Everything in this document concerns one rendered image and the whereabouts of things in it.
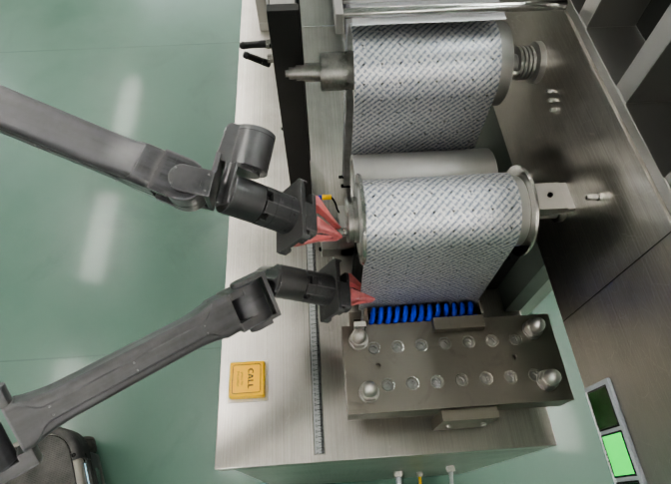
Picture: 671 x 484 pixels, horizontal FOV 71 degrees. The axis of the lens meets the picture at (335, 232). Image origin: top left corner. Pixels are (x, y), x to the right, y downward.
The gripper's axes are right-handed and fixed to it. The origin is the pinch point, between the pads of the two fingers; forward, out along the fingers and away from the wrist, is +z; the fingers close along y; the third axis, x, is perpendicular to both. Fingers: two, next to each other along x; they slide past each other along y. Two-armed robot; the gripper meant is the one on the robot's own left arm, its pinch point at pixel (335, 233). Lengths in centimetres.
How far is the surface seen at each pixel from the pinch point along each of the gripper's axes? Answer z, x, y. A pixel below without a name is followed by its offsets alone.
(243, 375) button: 5.9, -37.3, 13.5
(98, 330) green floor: 8, -158, -32
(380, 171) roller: 7.8, 4.6, -12.8
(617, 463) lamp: 32, 18, 35
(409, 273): 14.7, 1.8, 4.3
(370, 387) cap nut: 14.6, -10.1, 20.7
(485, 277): 27.7, 8.2, 4.5
